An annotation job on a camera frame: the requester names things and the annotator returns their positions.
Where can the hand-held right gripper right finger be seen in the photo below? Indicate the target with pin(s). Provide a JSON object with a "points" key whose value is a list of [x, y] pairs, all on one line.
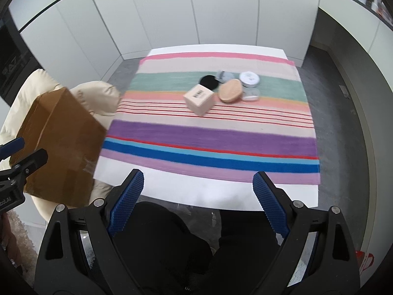
{"points": [[271, 206]]}

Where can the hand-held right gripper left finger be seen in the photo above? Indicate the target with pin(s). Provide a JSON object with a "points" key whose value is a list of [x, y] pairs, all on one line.
{"points": [[127, 202]]}

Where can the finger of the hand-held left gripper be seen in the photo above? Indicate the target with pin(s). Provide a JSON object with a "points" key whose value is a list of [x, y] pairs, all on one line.
{"points": [[13, 146], [30, 163]]}

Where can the brown cardboard box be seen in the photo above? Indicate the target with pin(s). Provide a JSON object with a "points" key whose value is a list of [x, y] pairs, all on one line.
{"points": [[61, 144]]}

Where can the pink square box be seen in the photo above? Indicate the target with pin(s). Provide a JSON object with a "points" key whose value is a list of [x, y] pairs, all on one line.
{"points": [[199, 100]]}

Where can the white round jar lid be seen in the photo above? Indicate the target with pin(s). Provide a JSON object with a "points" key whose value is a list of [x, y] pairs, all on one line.
{"points": [[249, 78]]}

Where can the light blue jar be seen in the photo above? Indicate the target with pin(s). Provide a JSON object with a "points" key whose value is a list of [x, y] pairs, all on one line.
{"points": [[225, 75]]}

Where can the black round compact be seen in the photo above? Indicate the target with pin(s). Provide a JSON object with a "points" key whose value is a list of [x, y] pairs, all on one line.
{"points": [[208, 81]]}

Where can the person's left hand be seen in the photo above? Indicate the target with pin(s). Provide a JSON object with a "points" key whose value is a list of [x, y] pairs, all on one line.
{"points": [[7, 236]]}

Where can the person's black pants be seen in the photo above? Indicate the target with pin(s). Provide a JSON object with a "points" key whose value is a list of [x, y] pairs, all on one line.
{"points": [[159, 245]]}

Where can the white table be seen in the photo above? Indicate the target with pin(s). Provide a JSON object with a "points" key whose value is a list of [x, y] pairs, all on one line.
{"points": [[199, 189]]}

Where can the black built-in oven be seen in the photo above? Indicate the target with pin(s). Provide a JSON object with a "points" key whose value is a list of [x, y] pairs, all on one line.
{"points": [[15, 64]]}

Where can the cream padded chair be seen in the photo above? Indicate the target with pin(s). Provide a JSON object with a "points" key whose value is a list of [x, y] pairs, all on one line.
{"points": [[95, 95]]}

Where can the striped colourful cloth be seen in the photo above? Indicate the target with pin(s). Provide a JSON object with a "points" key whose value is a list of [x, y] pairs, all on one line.
{"points": [[199, 135]]}

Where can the red and white bag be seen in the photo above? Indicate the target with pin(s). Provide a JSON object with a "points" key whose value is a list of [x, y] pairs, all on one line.
{"points": [[365, 261]]}

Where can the clear round jar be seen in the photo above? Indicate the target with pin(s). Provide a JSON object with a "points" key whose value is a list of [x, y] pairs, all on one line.
{"points": [[252, 94]]}

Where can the metal floor socket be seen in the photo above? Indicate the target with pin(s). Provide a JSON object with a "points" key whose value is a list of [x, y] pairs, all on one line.
{"points": [[344, 91]]}

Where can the white cabinet counter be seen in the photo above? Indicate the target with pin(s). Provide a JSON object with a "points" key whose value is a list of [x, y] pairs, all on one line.
{"points": [[347, 21]]}

